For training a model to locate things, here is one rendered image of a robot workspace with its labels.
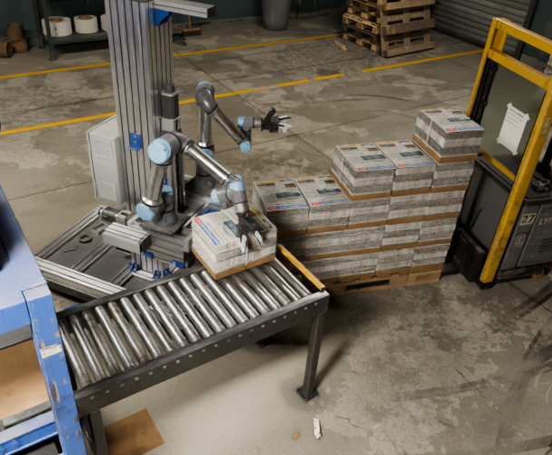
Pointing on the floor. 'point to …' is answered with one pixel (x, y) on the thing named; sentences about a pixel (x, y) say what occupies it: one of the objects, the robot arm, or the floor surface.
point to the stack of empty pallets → (367, 22)
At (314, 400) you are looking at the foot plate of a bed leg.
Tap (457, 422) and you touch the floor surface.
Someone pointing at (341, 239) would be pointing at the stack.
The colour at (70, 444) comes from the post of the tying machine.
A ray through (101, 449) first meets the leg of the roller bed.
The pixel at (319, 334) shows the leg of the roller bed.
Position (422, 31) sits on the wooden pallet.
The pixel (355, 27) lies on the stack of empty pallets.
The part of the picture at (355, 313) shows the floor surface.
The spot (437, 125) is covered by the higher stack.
